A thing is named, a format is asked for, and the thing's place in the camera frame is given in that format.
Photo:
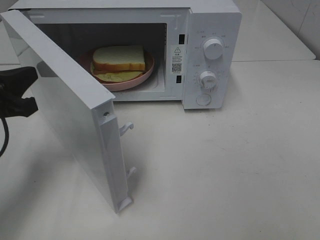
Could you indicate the white upper power knob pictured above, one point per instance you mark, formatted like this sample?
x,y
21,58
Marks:
x,y
213,48

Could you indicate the white warning label sticker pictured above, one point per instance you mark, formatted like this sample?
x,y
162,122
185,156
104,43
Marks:
x,y
177,55

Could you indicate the white adjacent table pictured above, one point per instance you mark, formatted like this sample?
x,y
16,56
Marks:
x,y
264,37

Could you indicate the white microwave door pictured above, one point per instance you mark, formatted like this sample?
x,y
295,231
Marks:
x,y
77,107

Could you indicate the white lower timer knob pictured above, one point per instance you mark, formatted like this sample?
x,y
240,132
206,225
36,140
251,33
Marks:
x,y
208,80

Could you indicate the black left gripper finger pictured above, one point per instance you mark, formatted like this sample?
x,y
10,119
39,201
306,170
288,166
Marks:
x,y
16,81
18,107

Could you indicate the pink round plate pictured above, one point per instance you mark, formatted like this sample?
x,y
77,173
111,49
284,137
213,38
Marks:
x,y
86,59

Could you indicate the round white door button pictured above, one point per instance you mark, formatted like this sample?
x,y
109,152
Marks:
x,y
203,99

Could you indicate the white bread sandwich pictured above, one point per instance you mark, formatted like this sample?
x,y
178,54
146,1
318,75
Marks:
x,y
119,58

